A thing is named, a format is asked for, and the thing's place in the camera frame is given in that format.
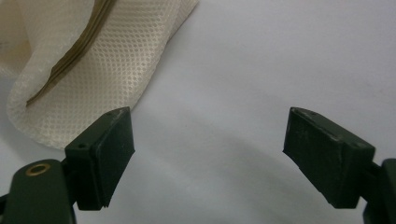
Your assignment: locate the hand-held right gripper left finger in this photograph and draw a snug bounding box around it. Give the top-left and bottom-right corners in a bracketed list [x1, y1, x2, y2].
[64, 106, 135, 211]

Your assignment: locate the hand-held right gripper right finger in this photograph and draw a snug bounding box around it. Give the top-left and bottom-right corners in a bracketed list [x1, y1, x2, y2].
[282, 106, 376, 209]

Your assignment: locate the white mesh laundry bag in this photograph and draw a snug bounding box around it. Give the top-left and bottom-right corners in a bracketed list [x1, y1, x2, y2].
[0, 0, 200, 150]

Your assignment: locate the pale blue table mat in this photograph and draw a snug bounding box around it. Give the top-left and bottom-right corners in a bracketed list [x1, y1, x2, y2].
[0, 0, 396, 224]

